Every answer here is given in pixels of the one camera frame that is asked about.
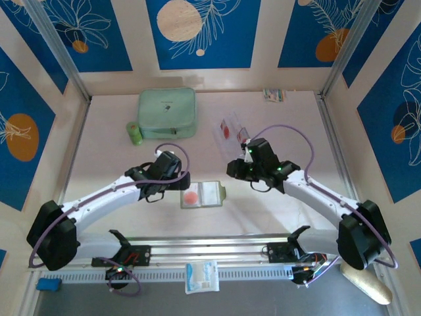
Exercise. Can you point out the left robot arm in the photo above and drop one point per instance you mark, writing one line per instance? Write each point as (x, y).
(98, 204)

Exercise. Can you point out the white blue wipes packet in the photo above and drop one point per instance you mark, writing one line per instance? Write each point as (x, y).
(201, 276)

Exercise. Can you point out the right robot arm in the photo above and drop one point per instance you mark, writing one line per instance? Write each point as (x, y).
(315, 200)

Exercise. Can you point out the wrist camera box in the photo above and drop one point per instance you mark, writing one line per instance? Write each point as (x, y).
(246, 153)
(159, 153)

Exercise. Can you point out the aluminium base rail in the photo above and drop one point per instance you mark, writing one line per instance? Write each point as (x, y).
(213, 250)

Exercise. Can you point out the printed paper packet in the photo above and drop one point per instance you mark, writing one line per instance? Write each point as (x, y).
(273, 94)

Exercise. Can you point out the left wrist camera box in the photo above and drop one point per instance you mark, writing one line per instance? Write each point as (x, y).
(159, 153)

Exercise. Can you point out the mint green zip pouch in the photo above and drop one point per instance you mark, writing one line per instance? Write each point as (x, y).
(166, 108)

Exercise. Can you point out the blue sponge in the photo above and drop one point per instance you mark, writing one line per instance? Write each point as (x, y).
(49, 284)

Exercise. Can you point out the aluminium table side rail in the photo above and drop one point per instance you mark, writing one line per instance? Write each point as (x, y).
(327, 115)
(79, 138)

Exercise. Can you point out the aluminium frame post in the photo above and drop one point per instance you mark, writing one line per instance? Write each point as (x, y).
(348, 42)
(59, 42)

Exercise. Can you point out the green tape roll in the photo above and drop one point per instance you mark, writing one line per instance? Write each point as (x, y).
(135, 135)

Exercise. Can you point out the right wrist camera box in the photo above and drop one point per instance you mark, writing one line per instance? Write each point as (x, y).
(246, 153)

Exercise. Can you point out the green snap card holder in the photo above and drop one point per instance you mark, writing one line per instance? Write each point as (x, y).
(210, 194)

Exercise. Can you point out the beige cork roller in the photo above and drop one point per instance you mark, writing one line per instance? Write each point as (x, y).
(371, 291)

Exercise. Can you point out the clear acrylic card stand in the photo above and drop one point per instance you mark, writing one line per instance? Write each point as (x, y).
(223, 145)

